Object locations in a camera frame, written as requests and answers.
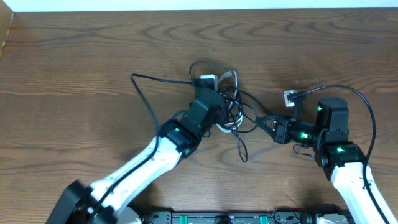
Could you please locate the white USB cable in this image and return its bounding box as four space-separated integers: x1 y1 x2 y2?
216 70 244 134

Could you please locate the black USB cable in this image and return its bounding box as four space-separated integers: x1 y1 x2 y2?
188 61 274 164

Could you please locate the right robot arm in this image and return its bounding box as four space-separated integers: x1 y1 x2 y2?
256 97 397 223

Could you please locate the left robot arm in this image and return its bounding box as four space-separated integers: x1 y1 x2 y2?
47 88 228 223

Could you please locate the right camera cable black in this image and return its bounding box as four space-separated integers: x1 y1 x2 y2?
290 84 391 224

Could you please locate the camera cable black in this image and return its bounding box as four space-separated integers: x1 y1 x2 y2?
88 73 191 223
290 84 391 224

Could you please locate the left camera cable black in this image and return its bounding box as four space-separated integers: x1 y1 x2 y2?
88 73 191 223

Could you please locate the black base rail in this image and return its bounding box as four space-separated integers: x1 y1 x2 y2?
141 204 355 224

